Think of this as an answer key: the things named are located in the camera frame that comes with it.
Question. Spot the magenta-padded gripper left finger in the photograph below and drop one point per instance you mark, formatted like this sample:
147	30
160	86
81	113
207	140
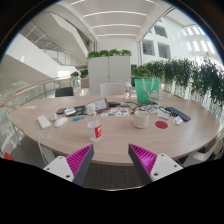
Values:
71	163

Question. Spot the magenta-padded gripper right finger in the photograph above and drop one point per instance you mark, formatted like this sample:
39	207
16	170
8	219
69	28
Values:
150	163

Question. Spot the clear red-labelled water bottle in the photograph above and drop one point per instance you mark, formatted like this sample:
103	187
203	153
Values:
94	130

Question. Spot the flat round red coaster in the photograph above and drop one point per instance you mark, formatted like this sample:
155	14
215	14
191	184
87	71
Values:
161	124

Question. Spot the white computer mouse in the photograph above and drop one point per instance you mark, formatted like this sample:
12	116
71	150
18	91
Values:
61	122

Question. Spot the white grid-pattern mug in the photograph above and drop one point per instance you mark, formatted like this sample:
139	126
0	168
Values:
141	120

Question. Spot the small white charger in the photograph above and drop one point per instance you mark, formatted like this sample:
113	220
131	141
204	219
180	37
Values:
53	117

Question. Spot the white power strip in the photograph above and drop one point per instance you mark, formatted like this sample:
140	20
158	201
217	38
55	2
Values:
43	122

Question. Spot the white wipe packet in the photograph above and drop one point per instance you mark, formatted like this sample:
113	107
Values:
163	115

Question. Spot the small clear plastic packet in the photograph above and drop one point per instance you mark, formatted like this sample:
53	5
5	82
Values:
178	120

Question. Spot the small white card box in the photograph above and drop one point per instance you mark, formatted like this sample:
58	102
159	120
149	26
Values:
70	111

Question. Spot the red and black phone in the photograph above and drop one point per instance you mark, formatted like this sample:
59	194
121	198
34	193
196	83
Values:
60	111

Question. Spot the black mouse pad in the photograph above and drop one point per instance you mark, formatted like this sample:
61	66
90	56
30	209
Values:
80	109

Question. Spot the dark blue keyboard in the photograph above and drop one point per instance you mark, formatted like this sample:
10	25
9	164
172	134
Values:
178	114

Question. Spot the colourful sticker sheet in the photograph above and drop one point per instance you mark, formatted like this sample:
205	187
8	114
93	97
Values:
115	113

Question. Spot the small black box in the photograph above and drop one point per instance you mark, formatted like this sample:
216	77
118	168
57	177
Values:
114	104

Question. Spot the white paper slip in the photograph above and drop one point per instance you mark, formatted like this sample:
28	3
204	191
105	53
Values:
30	107

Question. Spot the black chair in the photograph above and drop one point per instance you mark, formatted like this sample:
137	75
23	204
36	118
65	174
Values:
64	92

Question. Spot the green tote bag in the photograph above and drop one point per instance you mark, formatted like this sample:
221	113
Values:
143	91

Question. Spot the clear white-lidded shaker bottle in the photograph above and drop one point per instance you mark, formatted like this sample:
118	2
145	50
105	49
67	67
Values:
127	93

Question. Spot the brown planter with plants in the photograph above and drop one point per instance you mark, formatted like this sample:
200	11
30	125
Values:
84	81

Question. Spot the glass railing wooden handrail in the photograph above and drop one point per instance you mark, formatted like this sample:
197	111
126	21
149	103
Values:
30	91

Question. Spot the white chair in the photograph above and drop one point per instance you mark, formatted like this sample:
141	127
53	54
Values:
111	89

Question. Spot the white cabinet with plants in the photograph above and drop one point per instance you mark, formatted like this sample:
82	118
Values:
109	75

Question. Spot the row of green hedge plants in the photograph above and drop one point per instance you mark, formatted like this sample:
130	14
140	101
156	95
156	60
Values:
196	76

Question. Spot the ceiling strip lights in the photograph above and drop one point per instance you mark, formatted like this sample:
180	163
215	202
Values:
116	25

